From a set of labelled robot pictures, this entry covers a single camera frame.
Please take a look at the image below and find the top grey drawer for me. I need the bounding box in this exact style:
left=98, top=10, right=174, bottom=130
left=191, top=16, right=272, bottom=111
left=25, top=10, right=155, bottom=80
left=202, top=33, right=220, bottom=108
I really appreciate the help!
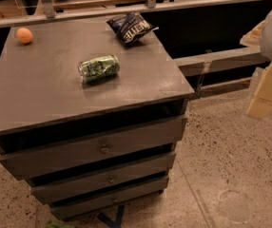
left=0, top=116, right=186, bottom=180

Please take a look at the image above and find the green object on floor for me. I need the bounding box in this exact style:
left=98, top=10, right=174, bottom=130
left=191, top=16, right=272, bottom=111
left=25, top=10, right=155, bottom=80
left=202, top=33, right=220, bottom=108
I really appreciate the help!
left=46, top=220, right=76, bottom=228

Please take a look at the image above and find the blue tape on floor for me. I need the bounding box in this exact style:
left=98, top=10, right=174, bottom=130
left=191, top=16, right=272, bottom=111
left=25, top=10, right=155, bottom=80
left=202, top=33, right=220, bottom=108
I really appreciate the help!
left=97, top=204, right=126, bottom=228

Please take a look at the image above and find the orange fruit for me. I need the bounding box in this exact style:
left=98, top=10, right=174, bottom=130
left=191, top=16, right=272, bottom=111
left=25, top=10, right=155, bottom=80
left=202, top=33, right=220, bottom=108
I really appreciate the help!
left=15, top=28, right=33, bottom=44

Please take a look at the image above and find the grey drawer cabinet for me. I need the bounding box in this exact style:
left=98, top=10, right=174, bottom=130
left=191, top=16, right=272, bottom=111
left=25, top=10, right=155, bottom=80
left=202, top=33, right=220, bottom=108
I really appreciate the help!
left=0, top=18, right=192, bottom=209

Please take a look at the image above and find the grey metal railing frame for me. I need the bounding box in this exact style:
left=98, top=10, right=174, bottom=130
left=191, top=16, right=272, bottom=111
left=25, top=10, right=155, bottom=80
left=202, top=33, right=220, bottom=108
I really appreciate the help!
left=0, top=0, right=272, bottom=88

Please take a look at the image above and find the dark blue chip bag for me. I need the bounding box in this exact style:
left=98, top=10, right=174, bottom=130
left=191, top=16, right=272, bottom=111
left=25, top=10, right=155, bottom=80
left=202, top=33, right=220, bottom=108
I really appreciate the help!
left=107, top=12, right=158, bottom=47

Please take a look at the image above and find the grey drawer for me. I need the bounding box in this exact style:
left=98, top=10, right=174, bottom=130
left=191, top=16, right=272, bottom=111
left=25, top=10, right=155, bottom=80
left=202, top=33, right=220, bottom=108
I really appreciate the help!
left=31, top=151, right=175, bottom=204
left=50, top=176, right=168, bottom=219
left=0, top=116, right=186, bottom=180

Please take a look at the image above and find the middle grey drawer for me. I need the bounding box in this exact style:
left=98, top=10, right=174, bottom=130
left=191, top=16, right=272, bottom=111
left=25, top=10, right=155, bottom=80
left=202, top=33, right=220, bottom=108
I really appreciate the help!
left=31, top=151, right=175, bottom=204

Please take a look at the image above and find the bottom grey drawer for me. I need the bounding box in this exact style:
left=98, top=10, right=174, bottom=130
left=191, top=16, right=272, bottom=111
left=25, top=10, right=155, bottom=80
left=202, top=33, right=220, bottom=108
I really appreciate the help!
left=50, top=176, right=168, bottom=219

